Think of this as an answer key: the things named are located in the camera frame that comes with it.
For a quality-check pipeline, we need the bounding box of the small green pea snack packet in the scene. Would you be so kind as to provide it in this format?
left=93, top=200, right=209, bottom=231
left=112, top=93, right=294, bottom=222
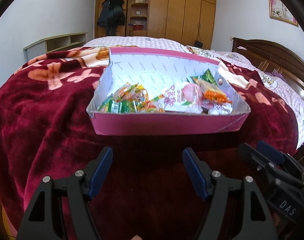
left=189, top=69, right=217, bottom=86

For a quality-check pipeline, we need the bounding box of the large green pea snack bag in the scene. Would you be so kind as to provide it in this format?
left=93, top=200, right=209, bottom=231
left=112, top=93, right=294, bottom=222
left=98, top=99, right=136, bottom=114

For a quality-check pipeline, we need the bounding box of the red floral fleece blanket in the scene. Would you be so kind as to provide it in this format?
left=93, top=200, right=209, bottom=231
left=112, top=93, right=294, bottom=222
left=0, top=48, right=298, bottom=239

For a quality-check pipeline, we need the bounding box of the pink cardboard box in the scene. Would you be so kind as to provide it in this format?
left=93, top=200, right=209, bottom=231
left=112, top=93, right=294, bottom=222
left=86, top=47, right=251, bottom=135

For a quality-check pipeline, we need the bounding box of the wooden wardrobe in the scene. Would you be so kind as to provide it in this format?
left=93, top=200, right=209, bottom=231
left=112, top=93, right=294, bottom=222
left=95, top=0, right=216, bottom=49

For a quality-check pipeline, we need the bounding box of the framed wedding photo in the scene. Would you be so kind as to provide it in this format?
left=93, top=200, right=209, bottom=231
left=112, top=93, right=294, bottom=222
left=269, top=0, right=299, bottom=27

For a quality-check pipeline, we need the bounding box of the white low shelf unit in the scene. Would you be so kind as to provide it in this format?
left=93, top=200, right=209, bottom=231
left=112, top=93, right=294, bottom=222
left=23, top=33, right=87, bottom=61

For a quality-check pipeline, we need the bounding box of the orange rice cracker pack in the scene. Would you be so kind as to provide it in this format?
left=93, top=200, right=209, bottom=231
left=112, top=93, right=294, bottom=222
left=194, top=79, right=232, bottom=103

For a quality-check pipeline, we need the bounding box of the pink peach jelly pouch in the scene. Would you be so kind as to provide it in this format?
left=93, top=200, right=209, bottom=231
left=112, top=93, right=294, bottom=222
left=162, top=82, right=203, bottom=114

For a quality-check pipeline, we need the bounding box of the wooden headboard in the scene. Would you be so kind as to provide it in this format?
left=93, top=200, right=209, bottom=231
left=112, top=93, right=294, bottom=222
left=232, top=37, right=304, bottom=100

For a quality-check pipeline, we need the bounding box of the dark hanging coat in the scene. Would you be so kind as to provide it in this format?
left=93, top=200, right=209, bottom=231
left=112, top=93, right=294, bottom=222
left=97, top=0, right=126, bottom=36

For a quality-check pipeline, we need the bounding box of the burger gummy candy packet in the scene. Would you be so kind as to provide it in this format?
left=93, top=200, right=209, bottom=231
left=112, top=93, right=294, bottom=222
left=112, top=83, right=143, bottom=102

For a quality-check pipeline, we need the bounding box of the black bag by wardrobe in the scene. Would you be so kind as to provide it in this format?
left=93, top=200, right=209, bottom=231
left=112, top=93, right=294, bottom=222
left=193, top=40, right=203, bottom=49

